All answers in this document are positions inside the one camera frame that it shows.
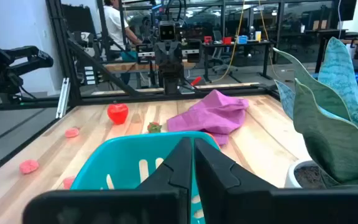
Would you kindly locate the person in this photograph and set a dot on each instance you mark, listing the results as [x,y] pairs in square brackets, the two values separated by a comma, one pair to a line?
[113,25]

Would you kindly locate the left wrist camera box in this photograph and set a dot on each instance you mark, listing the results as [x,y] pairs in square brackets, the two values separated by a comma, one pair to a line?
[167,31]

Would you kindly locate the black office desk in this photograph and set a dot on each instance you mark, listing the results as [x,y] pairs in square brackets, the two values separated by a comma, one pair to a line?
[235,44]

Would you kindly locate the green snake plant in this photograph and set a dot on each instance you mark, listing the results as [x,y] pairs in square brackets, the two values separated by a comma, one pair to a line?
[328,140]

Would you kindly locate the dark desk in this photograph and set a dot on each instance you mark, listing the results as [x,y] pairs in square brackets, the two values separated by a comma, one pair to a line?
[331,32]

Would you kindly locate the black equipment cabinet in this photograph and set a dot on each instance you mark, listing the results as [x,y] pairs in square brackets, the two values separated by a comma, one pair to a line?
[79,18]

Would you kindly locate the teal basket orange rim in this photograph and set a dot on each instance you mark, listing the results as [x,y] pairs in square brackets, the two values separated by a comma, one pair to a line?
[120,161]

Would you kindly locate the grey office chair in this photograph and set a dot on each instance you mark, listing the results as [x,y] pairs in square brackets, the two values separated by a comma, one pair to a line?
[217,54]

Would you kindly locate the black monitor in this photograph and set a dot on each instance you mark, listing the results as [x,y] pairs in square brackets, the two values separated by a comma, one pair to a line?
[346,9]

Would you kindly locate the small blue box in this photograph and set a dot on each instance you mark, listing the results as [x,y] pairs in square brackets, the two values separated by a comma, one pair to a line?
[242,39]

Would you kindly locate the toy strawberry green leaves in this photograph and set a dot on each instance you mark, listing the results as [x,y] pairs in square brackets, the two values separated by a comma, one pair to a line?
[154,127]

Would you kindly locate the black aluminium table frame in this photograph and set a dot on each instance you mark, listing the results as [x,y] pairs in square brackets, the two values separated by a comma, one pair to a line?
[61,46]

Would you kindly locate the white plant pot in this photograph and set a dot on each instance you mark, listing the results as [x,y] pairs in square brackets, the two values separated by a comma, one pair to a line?
[289,177]

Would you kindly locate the purple cloth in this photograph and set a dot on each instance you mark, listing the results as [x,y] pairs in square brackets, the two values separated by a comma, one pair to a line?
[213,115]

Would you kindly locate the small red box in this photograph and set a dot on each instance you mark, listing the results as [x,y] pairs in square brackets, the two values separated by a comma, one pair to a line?
[208,39]
[227,40]

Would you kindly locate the silver aluminium rail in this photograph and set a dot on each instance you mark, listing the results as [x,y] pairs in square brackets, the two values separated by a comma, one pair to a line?
[63,99]

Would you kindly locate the background wooden table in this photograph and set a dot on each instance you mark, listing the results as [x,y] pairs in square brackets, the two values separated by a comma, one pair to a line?
[126,67]

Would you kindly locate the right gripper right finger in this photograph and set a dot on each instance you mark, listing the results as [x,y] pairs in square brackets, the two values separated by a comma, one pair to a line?
[216,180]

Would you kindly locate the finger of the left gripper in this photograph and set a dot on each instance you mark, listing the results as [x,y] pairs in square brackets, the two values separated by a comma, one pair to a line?
[175,57]
[162,57]

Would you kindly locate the yellow cup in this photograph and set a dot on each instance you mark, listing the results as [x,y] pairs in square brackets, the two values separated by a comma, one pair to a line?
[258,35]

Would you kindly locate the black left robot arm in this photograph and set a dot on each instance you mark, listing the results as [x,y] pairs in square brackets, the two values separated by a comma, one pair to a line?
[170,84]

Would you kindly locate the red toy apple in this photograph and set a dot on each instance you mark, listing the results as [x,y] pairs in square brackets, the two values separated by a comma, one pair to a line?
[117,113]

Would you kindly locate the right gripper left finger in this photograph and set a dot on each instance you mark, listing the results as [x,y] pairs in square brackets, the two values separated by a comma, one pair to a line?
[172,177]

